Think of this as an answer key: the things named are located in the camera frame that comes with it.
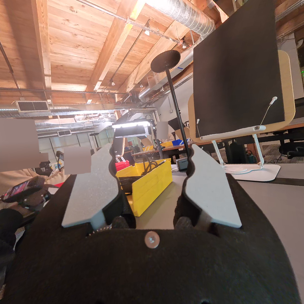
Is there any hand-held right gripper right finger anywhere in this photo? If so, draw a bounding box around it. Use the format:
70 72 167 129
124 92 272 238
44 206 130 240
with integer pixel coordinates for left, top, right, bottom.
182 144 243 229

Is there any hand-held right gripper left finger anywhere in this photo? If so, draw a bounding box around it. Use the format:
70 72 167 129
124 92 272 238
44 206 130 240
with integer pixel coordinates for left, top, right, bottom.
61 143 120 233

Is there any person's left forearm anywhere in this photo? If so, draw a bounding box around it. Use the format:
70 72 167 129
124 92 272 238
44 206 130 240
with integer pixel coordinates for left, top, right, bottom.
0 208 24 252

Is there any black bin divider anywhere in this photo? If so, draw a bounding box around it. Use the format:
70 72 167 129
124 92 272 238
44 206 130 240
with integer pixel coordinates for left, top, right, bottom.
118 176 136 193

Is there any white board stand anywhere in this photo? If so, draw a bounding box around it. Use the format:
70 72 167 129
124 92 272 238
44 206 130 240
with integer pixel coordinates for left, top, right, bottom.
196 96 281 182

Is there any black floor lamp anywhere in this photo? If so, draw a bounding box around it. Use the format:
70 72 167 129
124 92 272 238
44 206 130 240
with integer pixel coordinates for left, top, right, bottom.
89 133 101 150

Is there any long wooden desk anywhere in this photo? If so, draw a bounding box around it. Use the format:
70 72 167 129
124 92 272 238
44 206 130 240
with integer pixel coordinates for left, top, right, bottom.
132 140 214 158

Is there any metal light stand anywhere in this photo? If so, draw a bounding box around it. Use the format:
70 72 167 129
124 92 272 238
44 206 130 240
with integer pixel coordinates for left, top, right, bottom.
148 115 165 159

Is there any studio light panel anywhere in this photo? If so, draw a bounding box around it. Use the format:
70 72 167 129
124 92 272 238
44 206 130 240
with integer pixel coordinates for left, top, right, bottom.
112 121 150 138

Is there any black office chair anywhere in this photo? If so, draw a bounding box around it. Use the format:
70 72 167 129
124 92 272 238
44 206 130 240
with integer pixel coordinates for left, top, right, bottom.
279 139 304 160

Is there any black stand pole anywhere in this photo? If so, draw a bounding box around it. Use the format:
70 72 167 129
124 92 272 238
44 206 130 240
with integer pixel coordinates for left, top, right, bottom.
151 50 192 158

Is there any wooden office desk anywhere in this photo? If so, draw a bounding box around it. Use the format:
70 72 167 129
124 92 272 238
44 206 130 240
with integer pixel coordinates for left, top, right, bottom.
256 123 304 139

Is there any black faced plywood board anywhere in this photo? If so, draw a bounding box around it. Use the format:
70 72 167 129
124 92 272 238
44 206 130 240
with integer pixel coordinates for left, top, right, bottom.
188 0 296 143

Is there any black adapter with thin cable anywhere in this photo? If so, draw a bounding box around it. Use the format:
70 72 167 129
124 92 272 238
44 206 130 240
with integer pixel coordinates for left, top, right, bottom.
148 160 167 171

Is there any long silver duct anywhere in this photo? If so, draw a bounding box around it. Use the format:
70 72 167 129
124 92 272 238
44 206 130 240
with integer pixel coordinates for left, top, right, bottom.
0 104 157 119

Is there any silver ceiling duct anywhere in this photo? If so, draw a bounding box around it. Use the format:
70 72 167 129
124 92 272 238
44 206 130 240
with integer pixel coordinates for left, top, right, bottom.
152 0 216 36

